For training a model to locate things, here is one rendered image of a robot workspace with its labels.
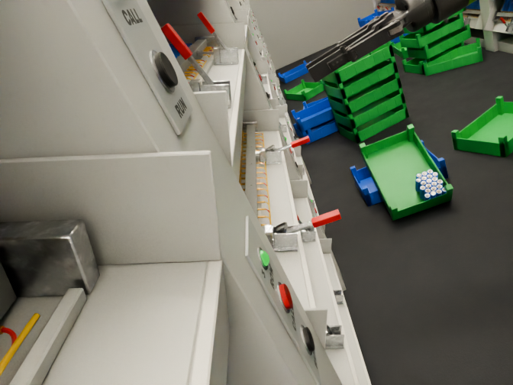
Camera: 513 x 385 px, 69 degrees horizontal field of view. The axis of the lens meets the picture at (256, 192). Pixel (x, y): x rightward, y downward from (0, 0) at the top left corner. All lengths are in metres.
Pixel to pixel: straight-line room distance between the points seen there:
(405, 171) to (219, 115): 1.25
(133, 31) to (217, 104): 0.08
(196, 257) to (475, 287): 0.99
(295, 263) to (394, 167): 1.05
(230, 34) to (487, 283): 0.86
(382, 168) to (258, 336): 1.30
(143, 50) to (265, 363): 0.16
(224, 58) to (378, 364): 0.76
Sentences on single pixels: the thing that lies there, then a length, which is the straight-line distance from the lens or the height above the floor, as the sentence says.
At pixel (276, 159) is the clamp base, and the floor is 0.55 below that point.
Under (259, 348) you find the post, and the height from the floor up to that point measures 0.67.
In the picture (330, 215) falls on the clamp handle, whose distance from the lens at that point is 0.46.
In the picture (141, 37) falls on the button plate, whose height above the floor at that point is 0.83.
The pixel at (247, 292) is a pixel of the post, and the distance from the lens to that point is 0.18.
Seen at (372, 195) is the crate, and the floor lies 0.04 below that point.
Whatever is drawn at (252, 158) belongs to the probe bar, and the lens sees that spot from 0.66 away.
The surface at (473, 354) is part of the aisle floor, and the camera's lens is 0.99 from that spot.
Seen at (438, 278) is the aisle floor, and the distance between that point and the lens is 1.14.
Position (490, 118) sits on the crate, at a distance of 1.84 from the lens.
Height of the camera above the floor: 0.82
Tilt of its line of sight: 26 degrees down
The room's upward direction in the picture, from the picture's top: 26 degrees counter-clockwise
